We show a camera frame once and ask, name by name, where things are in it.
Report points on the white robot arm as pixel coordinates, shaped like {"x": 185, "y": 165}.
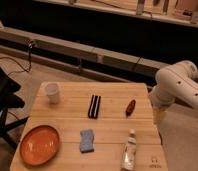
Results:
{"x": 174, "y": 81}

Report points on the black white striped block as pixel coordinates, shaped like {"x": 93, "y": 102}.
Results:
{"x": 94, "y": 107}

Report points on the red brown oblong object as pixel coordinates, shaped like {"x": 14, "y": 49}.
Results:
{"x": 130, "y": 108}

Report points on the white paper cup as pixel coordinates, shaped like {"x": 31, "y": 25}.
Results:
{"x": 52, "y": 92}

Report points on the blue sponge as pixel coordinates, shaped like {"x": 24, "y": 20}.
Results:
{"x": 86, "y": 143}

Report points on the white squeeze tube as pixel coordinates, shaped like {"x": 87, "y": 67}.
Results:
{"x": 128, "y": 157}

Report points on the orange plate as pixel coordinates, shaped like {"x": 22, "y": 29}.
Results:
{"x": 39, "y": 145}

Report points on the black office chair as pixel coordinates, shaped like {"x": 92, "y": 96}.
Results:
{"x": 9, "y": 99}

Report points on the grey metal rail beam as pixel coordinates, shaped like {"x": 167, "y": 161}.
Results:
{"x": 87, "y": 61}

